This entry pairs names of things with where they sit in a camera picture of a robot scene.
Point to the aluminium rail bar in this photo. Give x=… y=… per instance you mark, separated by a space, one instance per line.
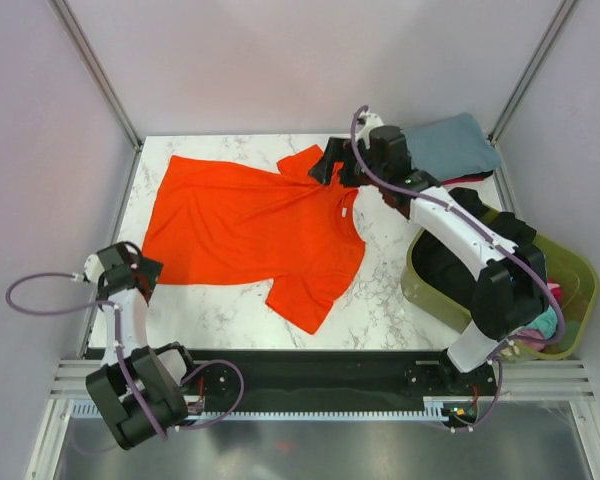
x=530 y=381

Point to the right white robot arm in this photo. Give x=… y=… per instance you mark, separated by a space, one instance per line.
x=511 y=288

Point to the teal t shirt in bin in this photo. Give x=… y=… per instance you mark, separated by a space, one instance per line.
x=546 y=325

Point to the white slotted cable duct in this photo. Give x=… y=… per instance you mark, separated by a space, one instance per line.
x=431 y=412

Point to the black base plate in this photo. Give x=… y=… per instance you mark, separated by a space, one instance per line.
x=222 y=386

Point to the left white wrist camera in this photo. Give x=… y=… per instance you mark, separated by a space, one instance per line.
x=93 y=269

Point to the green plastic bin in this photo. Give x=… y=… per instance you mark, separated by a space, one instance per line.
x=580 y=285

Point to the pink garment in bin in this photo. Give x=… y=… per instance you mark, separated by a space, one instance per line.
x=531 y=338

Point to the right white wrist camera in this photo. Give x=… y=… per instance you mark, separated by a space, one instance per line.
x=367 y=122

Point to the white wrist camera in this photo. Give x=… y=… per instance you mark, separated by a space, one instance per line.
x=367 y=122
x=93 y=269

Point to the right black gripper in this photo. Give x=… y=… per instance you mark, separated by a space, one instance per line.
x=337 y=149

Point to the aluminium frame post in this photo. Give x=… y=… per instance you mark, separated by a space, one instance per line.
x=540 y=55
x=81 y=43

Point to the right aluminium frame post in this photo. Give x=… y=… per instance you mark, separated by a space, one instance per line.
x=540 y=55

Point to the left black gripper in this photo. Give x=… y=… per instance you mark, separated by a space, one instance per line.
x=149 y=270

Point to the orange t shirt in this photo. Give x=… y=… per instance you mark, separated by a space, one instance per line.
x=223 y=223

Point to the red folded t shirt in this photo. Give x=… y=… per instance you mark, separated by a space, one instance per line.
x=471 y=178

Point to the grey-blue folded t shirt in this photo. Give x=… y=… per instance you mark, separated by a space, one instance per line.
x=452 y=148

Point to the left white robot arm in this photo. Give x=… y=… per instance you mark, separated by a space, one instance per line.
x=136 y=389

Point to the black t shirt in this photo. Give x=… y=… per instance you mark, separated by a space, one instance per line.
x=440 y=284

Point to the left aluminium frame post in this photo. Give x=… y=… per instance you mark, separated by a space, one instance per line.
x=81 y=43

